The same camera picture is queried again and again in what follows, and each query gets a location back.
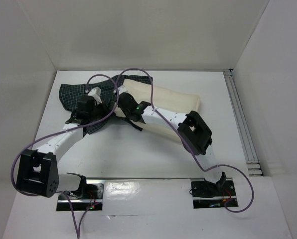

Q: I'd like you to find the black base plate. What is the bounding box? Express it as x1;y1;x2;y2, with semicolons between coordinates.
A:
189;178;239;209
66;179;105;212

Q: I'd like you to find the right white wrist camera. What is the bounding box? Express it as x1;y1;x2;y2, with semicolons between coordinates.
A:
115;85;128;96

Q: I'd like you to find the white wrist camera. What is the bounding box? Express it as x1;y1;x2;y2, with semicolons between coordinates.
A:
86;87;102;104
115;85;128;96

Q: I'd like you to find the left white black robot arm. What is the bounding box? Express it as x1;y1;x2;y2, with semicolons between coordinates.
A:
13;93;113;198

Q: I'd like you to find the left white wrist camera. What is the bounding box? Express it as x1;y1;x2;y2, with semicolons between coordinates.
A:
86;87;102;104

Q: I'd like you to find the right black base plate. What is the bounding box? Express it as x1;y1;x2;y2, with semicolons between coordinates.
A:
189;178;239;209

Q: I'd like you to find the cream white pillow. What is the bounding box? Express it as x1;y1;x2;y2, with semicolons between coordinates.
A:
124;79;201;143

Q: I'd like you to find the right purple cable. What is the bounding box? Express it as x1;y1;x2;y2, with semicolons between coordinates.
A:
113;67;255;213

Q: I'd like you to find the dark blue checkered pillowcase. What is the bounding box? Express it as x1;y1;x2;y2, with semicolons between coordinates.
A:
58;74;154;135

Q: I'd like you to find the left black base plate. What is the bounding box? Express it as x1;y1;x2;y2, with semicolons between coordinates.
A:
66;179;105;212

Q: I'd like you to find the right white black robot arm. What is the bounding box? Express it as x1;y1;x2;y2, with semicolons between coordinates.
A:
118;92;212;157

